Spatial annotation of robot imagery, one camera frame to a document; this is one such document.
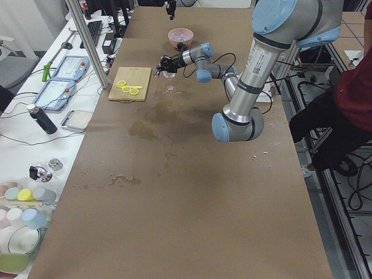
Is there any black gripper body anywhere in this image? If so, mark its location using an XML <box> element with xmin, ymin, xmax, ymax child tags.
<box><xmin>162</xmin><ymin>43</ymin><xmax>188</xmax><ymax>73</ymax></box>
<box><xmin>164</xmin><ymin>0</ymin><xmax>177</xmax><ymax>15</ymax></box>

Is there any pink bowl of ice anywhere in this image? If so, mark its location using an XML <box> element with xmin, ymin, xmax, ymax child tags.
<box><xmin>167</xmin><ymin>28</ymin><xmax>194</xmax><ymax>48</ymax></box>

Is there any clear wine glass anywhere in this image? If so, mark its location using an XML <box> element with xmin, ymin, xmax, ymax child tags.
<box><xmin>163</xmin><ymin>71</ymin><xmax>176</xmax><ymax>92</ymax></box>

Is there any wooden cutting board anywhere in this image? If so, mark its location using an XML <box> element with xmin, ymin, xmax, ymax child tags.
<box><xmin>108</xmin><ymin>66</ymin><xmax>152</xmax><ymax>102</ymax></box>

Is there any lemon slice middle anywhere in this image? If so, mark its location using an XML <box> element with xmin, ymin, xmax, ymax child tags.
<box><xmin>121</xmin><ymin>85</ymin><xmax>131</xmax><ymax>93</ymax></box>

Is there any lemon slice far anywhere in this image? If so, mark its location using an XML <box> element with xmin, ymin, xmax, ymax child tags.
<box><xmin>116</xmin><ymin>80</ymin><xmax>127</xmax><ymax>88</ymax></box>

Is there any black keyboard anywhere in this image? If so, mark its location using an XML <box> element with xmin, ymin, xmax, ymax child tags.
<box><xmin>87</xmin><ymin>20</ymin><xmax>103</xmax><ymax>47</ymax></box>

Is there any teach pendant far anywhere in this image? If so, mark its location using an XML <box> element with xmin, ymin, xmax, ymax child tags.
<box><xmin>52</xmin><ymin>55</ymin><xmax>90</xmax><ymax>81</ymax></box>

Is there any teach pendant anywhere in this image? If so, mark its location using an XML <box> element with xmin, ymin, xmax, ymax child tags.
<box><xmin>33</xmin><ymin>78</ymin><xmax>76</xmax><ymax>112</ymax></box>
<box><xmin>52</xmin><ymin>55</ymin><xmax>90</xmax><ymax>81</ymax></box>

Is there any teach pendant near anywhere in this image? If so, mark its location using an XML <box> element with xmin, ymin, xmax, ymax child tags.
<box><xmin>33</xmin><ymin>78</ymin><xmax>76</xmax><ymax>112</ymax></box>

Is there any black water bottle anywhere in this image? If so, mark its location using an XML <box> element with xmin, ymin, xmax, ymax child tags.
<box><xmin>26</xmin><ymin>103</ymin><xmax>58</xmax><ymax>134</ymax></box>

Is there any steel cap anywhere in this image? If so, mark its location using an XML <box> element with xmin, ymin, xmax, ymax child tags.
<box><xmin>48</xmin><ymin>158</ymin><xmax>63</xmax><ymax>171</ymax></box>

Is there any person in red shirt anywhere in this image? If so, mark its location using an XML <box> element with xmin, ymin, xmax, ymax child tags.
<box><xmin>289</xmin><ymin>5</ymin><xmax>371</xmax><ymax>177</ymax></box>

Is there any yellow cup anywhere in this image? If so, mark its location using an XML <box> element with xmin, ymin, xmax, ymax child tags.
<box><xmin>17</xmin><ymin>188</ymin><xmax>35</xmax><ymax>202</ymax></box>

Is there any blue cup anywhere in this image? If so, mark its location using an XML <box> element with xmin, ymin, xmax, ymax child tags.
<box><xmin>22</xmin><ymin>208</ymin><xmax>47</xmax><ymax>230</ymax></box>

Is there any white green-rimmed plate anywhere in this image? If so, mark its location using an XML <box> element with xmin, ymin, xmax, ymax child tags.
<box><xmin>8</xmin><ymin>226</ymin><xmax>41</xmax><ymax>255</ymax></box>

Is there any lemon slice near handle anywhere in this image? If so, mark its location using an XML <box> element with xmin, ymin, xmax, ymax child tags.
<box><xmin>129</xmin><ymin>88</ymin><xmax>140</xmax><ymax>96</ymax></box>

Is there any aluminium frame post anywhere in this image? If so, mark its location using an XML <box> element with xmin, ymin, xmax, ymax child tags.
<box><xmin>66</xmin><ymin>0</ymin><xmax>109</xmax><ymax>89</ymax></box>

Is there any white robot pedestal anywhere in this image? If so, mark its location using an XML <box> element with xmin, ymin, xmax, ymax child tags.
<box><xmin>256</xmin><ymin>86</ymin><xmax>276</xmax><ymax>103</ymax></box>

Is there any green handled tool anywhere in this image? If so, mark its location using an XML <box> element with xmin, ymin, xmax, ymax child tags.
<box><xmin>41</xmin><ymin>28</ymin><xmax>78</xmax><ymax>83</ymax></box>

